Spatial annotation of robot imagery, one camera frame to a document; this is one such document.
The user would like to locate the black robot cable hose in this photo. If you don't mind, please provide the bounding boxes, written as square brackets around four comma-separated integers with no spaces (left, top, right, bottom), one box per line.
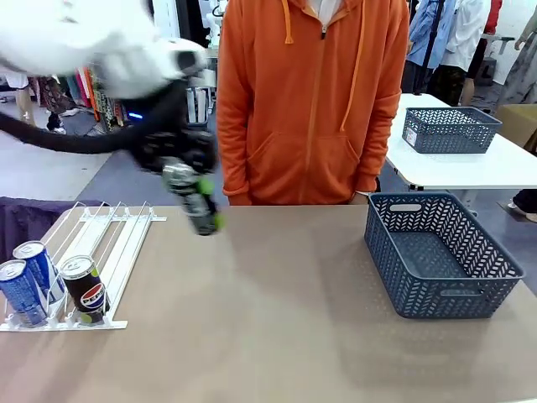
[0,81,190,155]

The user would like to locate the dark purple cloth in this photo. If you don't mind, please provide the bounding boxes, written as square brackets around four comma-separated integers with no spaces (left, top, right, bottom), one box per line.
[0,196,111,264]

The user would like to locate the person in orange hoodie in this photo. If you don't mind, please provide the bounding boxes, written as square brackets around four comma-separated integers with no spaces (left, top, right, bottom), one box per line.
[216,0,411,207]

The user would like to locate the brown cardboard box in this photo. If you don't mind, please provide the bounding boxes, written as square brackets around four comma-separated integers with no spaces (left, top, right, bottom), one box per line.
[494,103,537,157]

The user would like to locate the white wire can dispenser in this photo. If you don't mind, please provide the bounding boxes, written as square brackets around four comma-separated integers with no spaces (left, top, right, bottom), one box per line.
[0,201,168,332]

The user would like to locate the blue drink can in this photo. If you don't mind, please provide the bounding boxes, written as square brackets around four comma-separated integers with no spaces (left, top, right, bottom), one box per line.
[0,259,48,328]
[12,240,68,307]

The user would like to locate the white side table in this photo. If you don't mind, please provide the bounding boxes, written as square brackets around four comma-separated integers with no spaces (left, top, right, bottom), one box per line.
[384,92,537,207]

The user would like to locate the light blue shirt garment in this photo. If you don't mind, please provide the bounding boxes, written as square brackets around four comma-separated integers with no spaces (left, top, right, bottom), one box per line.
[409,0,456,71]

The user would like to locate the foot with light shoe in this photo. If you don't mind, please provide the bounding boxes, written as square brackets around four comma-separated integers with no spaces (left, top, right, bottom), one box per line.
[507,188,537,222]

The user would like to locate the black green drink can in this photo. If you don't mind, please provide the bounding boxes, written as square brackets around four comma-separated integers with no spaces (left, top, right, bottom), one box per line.
[162,163,219,237]

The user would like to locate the brown patterned dress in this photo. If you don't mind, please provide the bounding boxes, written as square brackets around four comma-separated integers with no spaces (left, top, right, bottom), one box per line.
[29,75,77,117]

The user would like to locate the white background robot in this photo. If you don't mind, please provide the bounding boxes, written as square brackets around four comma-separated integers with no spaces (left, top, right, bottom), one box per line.
[205,0,223,47]

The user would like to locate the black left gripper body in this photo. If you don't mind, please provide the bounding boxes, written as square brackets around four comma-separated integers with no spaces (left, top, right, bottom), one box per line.
[133,127,219,174]

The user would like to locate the person right forearm orange sleeve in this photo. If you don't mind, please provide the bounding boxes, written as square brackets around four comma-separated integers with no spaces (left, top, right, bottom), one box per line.
[216,96,255,206]

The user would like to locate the mannequin legs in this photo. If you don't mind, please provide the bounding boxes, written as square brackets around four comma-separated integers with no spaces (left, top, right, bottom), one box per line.
[16,81,37,127]

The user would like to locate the blue-grey plastic basket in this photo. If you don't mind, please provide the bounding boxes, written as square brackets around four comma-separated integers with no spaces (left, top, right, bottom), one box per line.
[363,191,526,319]
[401,107,503,154]

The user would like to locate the person left forearm orange sleeve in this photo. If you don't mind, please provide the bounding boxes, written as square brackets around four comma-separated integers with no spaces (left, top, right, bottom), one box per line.
[354,90,403,195]

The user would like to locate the black plastic stool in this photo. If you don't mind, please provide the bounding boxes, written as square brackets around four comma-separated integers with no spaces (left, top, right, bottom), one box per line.
[477,58,499,87]

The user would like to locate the black Pepsi can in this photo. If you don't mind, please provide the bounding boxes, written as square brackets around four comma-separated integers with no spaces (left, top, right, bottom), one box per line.
[60,254,112,327]

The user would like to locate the multicolour patterned garment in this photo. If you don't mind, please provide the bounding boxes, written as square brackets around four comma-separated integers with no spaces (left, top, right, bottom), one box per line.
[81,77,127,129]

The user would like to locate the white hanging garment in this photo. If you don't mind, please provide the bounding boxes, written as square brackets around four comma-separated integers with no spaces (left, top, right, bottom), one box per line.
[440,0,487,72]

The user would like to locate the dark patterned trousers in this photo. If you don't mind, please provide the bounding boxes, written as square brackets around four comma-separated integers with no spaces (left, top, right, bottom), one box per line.
[427,65,475,107]

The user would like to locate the red hanging garment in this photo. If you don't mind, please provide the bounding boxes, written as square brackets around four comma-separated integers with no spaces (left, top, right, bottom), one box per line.
[482,0,504,34]

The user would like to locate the grey patterned dress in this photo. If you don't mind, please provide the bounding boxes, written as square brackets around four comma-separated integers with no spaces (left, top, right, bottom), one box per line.
[494,23,537,106]

